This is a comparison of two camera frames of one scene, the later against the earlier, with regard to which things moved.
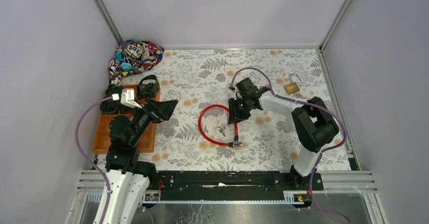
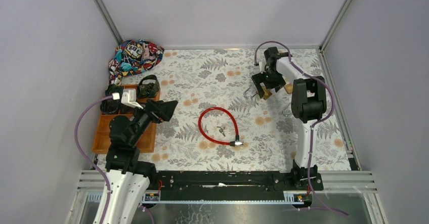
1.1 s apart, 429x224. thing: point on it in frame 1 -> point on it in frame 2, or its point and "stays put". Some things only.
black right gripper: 234,116 -> 258,78
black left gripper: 153,112 stays put
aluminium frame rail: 97,1 stays put
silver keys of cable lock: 221,130 stays put
